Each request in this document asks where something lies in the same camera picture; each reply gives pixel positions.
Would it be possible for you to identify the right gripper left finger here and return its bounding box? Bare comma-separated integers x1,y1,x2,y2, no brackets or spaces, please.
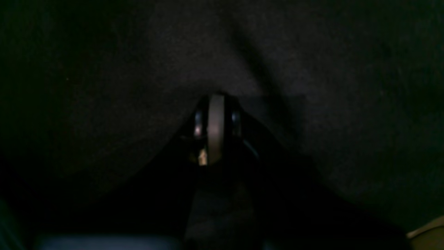
35,94,217,250

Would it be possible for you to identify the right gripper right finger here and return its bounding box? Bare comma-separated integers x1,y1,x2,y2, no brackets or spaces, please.
217,93,412,250

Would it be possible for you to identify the black table cloth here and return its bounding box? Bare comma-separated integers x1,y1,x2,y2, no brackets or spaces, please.
1,0,443,231

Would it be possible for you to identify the white bin right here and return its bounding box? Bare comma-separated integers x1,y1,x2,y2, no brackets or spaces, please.
407,216,444,250

